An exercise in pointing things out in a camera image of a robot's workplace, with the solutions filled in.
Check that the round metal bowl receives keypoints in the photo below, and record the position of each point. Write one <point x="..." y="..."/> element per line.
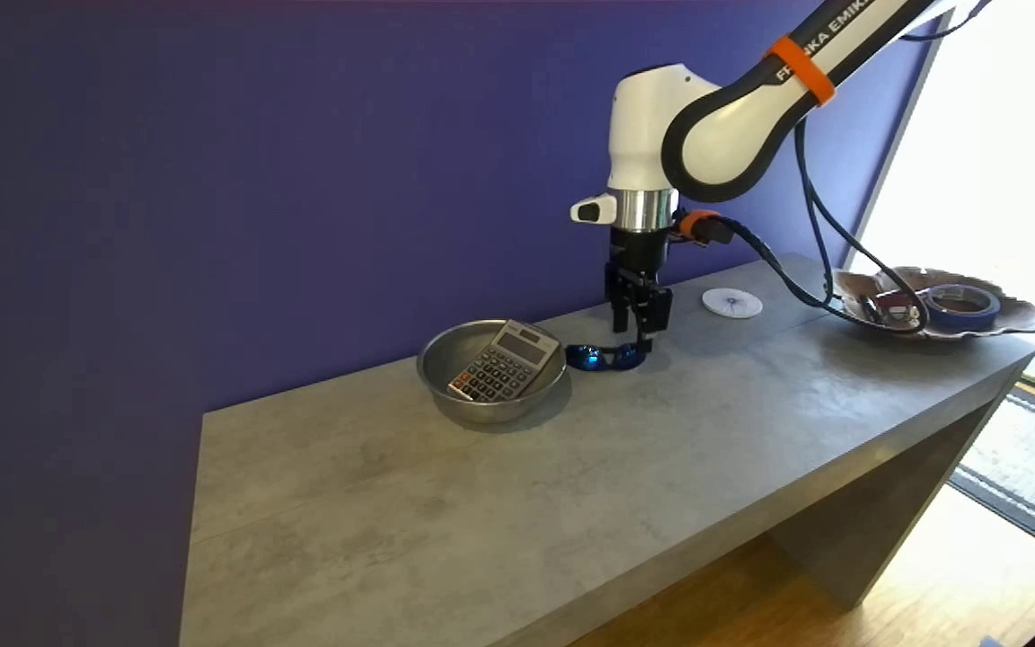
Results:
<point x="444" y="362"/>

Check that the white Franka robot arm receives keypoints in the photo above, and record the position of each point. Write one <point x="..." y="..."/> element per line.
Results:
<point x="734" y="130"/>

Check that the white round table disc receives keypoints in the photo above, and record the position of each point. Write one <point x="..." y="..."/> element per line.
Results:
<point x="732" y="302"/>

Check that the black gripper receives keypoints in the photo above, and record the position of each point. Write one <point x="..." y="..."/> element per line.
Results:
<point x="642" y="270"/>

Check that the blue tape roll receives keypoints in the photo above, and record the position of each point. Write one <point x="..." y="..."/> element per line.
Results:
<point x="961" y="313"/>

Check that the grey pocket calculator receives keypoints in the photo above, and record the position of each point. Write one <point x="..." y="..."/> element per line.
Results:
<point x="503" y="364"/>

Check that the grey concrete console table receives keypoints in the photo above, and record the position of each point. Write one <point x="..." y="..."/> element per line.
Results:
<point x="662" y="479"/>

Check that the wavy decorative key bowl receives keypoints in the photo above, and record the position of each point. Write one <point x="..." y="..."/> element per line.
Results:
<point x="1015" y="318"/>

